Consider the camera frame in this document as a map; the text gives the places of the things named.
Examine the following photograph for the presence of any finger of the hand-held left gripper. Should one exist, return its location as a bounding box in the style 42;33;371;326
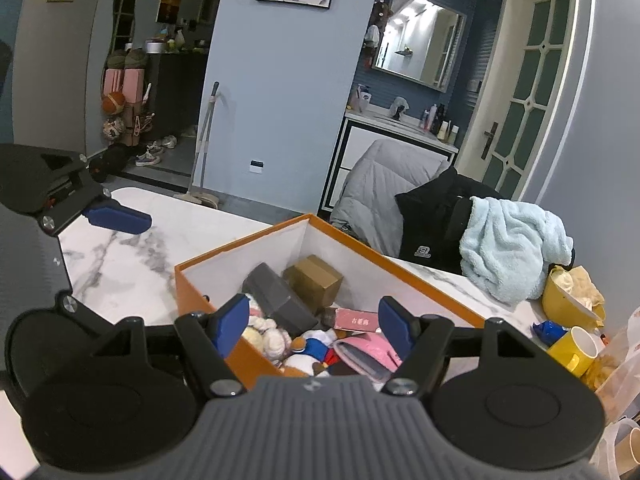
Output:
56;289;125;339
0;143;152;237

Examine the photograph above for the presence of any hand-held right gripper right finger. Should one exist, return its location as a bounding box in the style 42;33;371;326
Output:
377;296;538;400

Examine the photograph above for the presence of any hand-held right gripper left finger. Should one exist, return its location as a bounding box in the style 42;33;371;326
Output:
92;292;251;400

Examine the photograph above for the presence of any printed card pack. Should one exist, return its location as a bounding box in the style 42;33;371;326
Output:
334;308;386;333

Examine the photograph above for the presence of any pink snap card wallet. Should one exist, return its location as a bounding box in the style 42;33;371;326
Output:
332;332;403;383

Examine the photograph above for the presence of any white crochet bunny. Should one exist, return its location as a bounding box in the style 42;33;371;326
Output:
245;295;293;366

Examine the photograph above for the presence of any orange cardboard storage box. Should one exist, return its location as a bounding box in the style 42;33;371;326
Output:
174;213;487;391

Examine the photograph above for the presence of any grey box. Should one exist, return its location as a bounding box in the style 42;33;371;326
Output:
242;262;321;336

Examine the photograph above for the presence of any brown cardboard box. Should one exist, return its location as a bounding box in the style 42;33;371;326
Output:
282;255;345;313

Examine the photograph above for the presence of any black floor bag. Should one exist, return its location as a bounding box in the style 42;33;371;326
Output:
89;146;126;183

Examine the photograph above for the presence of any pair of dark sneakers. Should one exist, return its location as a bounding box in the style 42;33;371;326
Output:
135;144;163;167

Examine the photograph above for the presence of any blue white duck plush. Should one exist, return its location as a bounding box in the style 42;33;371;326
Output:
282;329;346;378

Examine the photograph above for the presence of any black jacket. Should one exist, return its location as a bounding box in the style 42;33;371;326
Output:
394;166;506;276

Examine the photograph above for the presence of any grey mop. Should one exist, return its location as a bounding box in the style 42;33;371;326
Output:
174;81;221;207

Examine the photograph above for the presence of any pink standing bag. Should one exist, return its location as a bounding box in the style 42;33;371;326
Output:
124;49;151;146
102;51;126;106

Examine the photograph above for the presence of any grey puffer jacket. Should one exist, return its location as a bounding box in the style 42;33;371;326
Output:
330;138;451;256

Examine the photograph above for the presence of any black cabinet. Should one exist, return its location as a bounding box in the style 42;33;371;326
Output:
145;52;208;131

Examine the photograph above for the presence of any light blue fleece blanket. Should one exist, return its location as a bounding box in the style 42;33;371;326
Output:
459;196;576;303

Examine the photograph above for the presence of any blue plastic wrapper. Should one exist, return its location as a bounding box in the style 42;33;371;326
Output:
531;320;568;347

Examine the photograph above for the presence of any yellow bowl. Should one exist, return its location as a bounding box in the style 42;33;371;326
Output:
541;266;607;331

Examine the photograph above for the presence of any yellow mug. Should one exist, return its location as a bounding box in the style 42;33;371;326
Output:
549;326;607;378

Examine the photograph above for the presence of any white vanity cabinet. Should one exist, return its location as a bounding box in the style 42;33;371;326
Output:
320;112;460;221

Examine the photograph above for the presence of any row of toiletry bottles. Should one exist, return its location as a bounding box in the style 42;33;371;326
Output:
422;104;461;143

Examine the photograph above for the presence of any dark framed picture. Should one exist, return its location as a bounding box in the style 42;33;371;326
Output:
156;0;182;24

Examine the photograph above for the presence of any clear bag of yellow snacks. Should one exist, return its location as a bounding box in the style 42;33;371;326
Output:
582;305;640;421

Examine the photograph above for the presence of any white plastic bag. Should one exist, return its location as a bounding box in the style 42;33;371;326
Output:
590;417;640;480

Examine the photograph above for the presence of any white glass panel door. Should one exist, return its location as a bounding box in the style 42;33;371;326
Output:
457;0;583;201

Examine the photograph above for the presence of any wavy wall mirror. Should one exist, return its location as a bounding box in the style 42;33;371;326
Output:
107;0;143;56

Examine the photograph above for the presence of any rectangular wall mirror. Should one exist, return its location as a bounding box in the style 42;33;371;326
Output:
371;0;468;93

